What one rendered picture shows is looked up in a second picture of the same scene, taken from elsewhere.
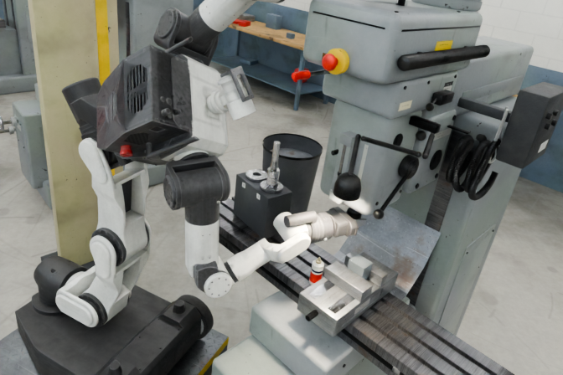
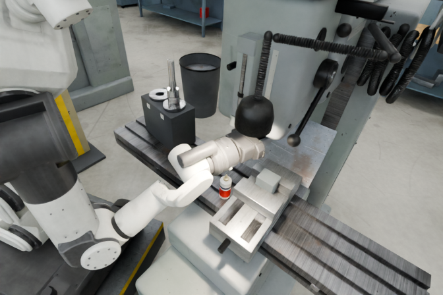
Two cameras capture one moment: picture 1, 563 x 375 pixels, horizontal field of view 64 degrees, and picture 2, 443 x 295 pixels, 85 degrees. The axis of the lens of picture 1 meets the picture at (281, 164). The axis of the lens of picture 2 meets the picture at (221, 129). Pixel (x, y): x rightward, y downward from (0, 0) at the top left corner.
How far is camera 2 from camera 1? 0.76 m
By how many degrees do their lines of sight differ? 14
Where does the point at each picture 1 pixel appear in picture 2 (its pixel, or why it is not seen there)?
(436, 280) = (330, 170)
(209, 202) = (38, 171)
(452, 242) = (349, 139)
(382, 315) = (292, 222)
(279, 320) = (194, 238)
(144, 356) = (81, 269)
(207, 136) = (12, 62)
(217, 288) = (100, 260)
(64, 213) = not seen: hidden behind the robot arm
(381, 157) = (298, 67)
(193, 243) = (43, 223)
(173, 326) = not seen: hidden behind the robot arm
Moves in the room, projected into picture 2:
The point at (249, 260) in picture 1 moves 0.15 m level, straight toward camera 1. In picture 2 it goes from (140, 214) to (128, 287)
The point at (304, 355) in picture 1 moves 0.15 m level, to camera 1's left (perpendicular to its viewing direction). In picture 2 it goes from (221, 276) to (172, 278)
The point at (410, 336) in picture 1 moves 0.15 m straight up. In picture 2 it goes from (323, 243) to (339, 217)
